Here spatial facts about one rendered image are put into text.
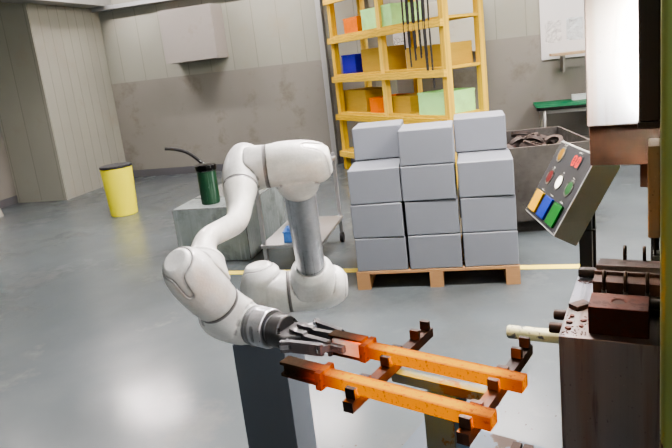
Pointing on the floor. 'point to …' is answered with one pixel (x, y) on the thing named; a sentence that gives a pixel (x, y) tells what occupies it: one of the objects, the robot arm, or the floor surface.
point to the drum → (119, 188)
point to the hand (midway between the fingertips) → (350, 345)
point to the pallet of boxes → (433, 198)
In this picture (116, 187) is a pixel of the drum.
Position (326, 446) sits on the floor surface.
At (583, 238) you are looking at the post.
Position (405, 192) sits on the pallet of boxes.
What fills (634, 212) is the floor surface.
